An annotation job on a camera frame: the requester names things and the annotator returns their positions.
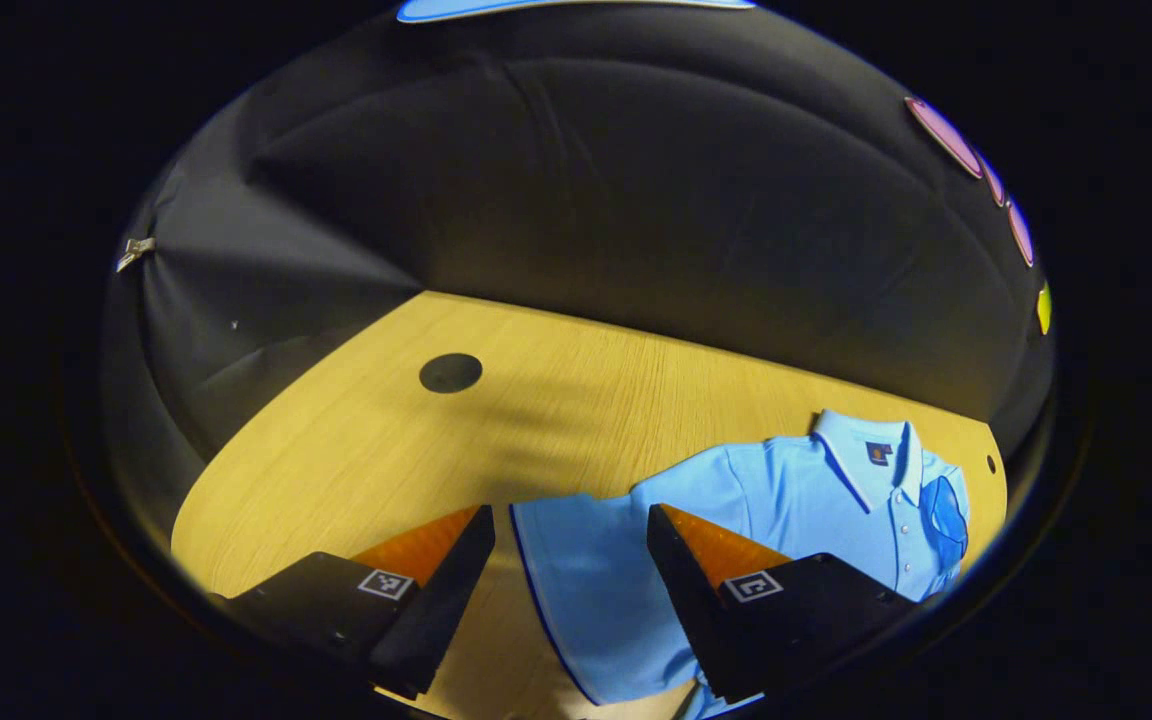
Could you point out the light blue T-shirt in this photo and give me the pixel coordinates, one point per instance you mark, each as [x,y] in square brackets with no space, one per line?
[596,590]

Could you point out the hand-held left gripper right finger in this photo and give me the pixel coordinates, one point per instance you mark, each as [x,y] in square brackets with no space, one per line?
[691,600]

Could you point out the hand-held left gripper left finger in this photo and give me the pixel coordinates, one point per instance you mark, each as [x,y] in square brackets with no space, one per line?
[441,600]

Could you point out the silver metal clip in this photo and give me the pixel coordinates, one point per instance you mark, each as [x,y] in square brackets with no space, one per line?
[134,250]

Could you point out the black backdrop cloth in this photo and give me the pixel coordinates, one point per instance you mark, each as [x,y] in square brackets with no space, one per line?
[576,200]

